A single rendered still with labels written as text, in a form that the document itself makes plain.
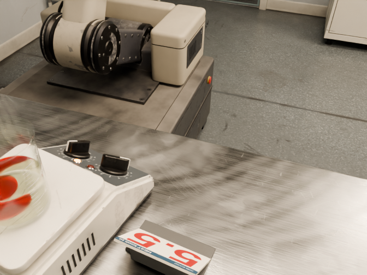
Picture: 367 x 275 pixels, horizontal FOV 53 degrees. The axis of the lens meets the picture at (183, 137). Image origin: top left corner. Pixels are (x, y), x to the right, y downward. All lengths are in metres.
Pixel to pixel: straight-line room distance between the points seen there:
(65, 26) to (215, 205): 0.88
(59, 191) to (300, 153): 1.48
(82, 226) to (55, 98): 1.06
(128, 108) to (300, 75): 1.33
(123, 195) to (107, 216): 0.03
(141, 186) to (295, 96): 1.77
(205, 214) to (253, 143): 1.32
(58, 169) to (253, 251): 0.23
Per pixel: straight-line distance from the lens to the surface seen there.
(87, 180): 0.38
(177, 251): 0.41
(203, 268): 0.40
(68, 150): 0.46
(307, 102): 2.13
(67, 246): 0.37
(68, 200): 0.37
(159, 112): 1.28
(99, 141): 0.57
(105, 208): 0.39
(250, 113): 1.95
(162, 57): 1.37
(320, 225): 0.48
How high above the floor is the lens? 1.11
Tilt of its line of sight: 39 degrees down
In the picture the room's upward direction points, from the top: 2 degrees clockwise
